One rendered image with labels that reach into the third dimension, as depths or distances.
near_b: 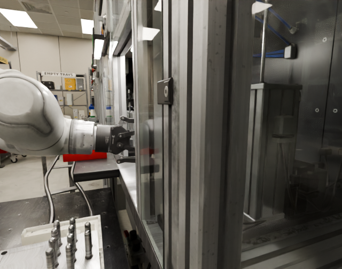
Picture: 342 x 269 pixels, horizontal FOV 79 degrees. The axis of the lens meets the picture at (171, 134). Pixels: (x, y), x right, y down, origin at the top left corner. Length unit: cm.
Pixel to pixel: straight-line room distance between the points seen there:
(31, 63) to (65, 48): 116
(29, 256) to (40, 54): 810
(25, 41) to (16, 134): 814
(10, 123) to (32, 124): 3
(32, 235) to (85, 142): 21
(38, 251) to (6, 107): 20
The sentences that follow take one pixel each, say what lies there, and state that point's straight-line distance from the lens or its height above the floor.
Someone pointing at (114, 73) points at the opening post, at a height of 123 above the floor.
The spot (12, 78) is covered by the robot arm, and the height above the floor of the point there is 116.
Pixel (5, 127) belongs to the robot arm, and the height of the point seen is 109.
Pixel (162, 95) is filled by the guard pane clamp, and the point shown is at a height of 114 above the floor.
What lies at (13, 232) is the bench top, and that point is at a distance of 97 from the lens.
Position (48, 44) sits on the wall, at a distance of 839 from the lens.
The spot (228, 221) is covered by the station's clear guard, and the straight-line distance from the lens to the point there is 18.
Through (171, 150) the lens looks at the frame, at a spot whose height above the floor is 108.
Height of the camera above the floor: 113
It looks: 9 degrees down
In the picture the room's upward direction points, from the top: straight up
